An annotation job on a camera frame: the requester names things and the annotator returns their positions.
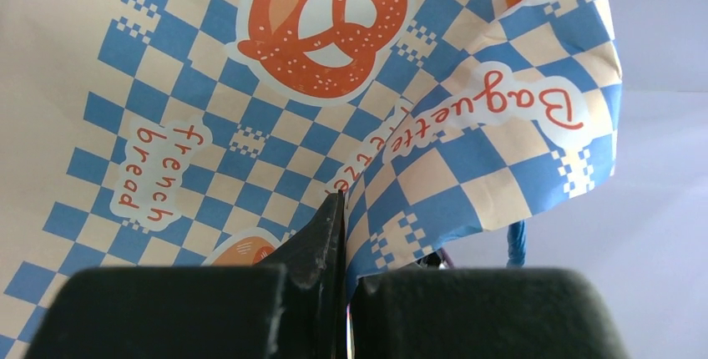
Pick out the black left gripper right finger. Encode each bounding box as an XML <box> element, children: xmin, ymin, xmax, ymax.
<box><xmin>351</xmin><ymin>268</ymin><xmax>628</xmax><ymax>358</ymax></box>

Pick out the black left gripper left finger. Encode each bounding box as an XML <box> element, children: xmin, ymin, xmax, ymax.
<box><xmin>26</xmin><ymin>193</ymin><xmax>346</xmax><ymax>358</ymax></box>

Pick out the blue checkered paper bag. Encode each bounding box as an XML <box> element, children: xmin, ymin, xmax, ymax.
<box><xmin>1</xmin><ymin>0</ymin><xmax>622</xmax><ymax>358</ymax></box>

